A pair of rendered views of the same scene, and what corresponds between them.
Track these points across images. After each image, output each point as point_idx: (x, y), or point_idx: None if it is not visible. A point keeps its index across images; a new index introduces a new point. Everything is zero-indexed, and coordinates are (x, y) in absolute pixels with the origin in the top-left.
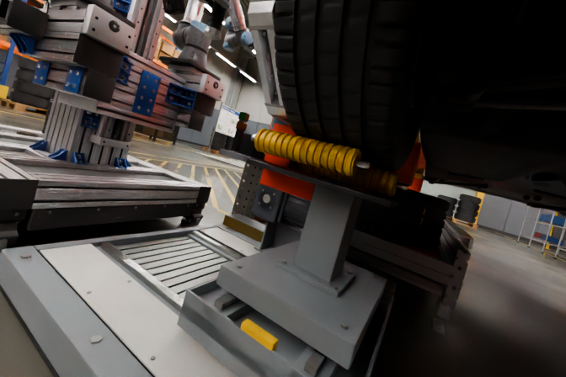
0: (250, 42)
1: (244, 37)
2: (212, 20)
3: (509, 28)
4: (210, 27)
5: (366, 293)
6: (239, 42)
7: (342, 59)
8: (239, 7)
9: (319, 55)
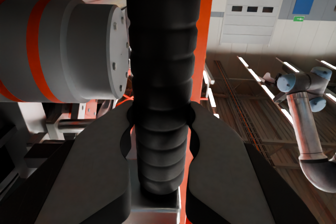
0: (280, 78)
1: (288, 84)
2: (147, 34)
3: None
4: None
5: None
6: (298, 77)
7: None
8: (293, 121)
9: None
